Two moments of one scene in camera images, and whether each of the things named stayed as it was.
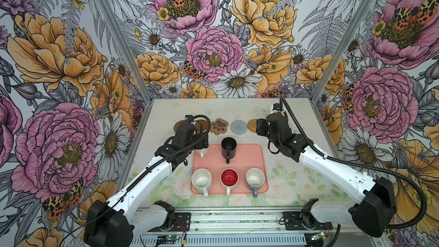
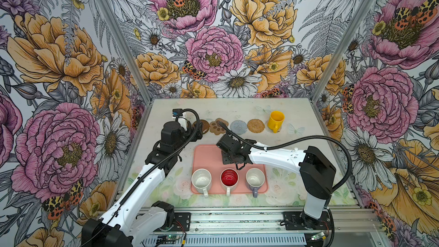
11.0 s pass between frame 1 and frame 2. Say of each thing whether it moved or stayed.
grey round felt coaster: stayed
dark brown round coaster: stayed
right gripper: moved
